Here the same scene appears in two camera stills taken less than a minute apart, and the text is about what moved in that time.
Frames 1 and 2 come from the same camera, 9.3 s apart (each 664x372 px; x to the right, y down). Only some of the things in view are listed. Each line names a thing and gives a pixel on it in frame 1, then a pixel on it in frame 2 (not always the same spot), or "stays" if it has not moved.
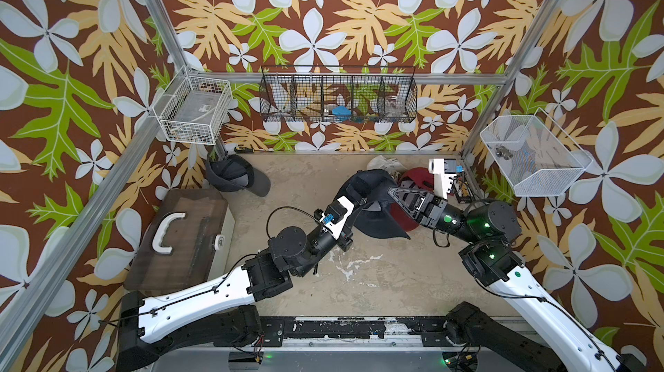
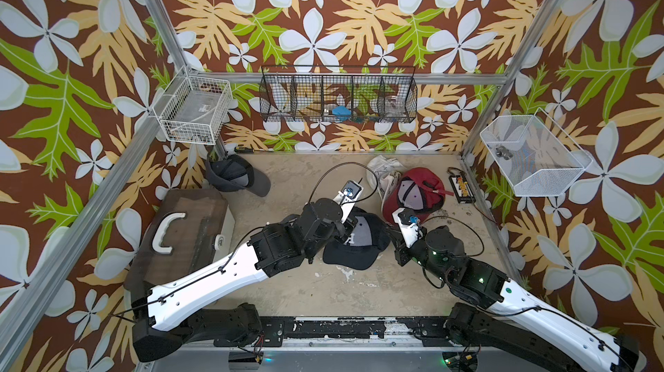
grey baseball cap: x=235 y=173 stays
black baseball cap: x=374 y=216 to x=361 y=247
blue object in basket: x=341 y=112 stays
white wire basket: x=194 y=110 stays
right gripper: x=430 y=211 to x=400 y=252
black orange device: x=461 y=189 stays
